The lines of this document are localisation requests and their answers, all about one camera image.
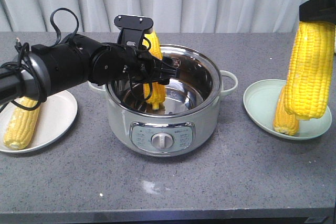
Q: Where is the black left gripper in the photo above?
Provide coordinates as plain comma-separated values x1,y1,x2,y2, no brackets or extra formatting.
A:
90,44,181,86

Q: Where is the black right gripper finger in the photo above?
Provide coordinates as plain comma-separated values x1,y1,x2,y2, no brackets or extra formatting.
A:
299,0,335,24

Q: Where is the bright yellow corn cob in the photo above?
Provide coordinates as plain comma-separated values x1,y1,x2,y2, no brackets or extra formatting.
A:
143,30,166,111

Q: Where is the tall yellow corn cob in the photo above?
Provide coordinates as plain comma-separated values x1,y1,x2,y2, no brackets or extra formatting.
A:
285,21,335,120

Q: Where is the yellow corn cob black speck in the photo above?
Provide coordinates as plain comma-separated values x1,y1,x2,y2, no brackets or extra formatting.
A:
273,87,299,136

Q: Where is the pale yellow corn cob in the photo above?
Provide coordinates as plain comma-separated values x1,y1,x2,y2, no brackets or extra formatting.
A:
3,105,40,150

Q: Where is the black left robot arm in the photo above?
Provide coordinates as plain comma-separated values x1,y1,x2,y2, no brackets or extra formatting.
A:
1,34,180,104

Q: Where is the sage green electric cooking pot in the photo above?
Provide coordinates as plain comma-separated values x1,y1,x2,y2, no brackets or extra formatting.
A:
89,44,238,157

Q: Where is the light green round plate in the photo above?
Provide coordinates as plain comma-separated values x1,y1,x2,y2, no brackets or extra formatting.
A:
243,79,332,141

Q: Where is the white round plate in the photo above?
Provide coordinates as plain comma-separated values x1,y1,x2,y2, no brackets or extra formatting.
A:
1,91,78,154

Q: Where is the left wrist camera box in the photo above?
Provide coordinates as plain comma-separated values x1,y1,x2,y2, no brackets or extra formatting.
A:
113,15,154,50

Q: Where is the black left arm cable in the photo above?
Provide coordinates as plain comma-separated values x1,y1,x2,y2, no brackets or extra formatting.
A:
0,7,80,111

